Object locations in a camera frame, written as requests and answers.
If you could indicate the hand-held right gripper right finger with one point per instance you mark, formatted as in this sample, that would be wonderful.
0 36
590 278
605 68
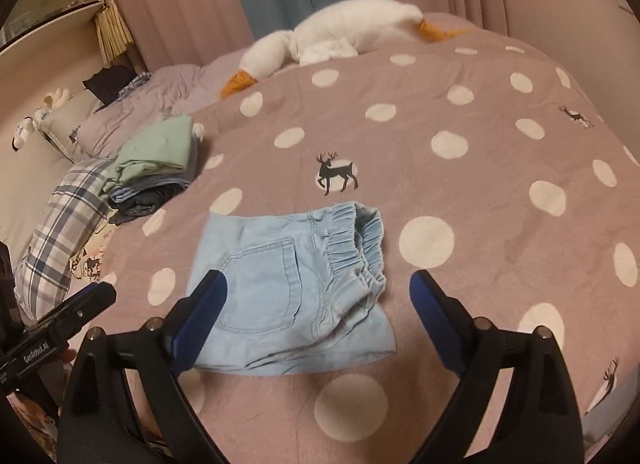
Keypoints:
435 319

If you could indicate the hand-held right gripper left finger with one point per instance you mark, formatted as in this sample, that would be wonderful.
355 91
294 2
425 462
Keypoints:
200 314

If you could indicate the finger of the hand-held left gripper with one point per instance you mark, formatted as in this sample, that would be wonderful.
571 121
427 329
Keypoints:
85 306

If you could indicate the light blue pants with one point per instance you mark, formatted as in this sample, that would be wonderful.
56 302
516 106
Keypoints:
260 274

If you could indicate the cartoon printed sheet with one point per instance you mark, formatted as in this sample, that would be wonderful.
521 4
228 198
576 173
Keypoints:
87 264

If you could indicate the plaid pillow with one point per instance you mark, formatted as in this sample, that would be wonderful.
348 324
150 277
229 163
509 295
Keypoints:
60 224

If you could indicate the green folded garment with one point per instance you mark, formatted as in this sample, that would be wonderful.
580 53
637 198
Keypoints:
155 149

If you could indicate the black and white plush toy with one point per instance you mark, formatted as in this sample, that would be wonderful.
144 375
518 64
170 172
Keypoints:
24 133

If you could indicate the dark cloth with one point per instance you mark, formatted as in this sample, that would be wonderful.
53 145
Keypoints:
107 84

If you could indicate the dotted deer print blanket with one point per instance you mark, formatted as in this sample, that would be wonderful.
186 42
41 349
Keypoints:
450 94

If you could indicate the pale quilted comforter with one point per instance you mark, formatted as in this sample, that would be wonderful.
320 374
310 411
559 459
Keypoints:
165 89

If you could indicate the blue striped cloth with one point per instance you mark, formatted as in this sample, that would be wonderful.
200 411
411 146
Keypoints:
135 84

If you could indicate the beige tassel fringe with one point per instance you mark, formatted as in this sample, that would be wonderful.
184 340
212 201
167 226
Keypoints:
112 32

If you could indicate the white goose plush toy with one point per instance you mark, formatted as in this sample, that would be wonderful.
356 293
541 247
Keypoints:
350 19

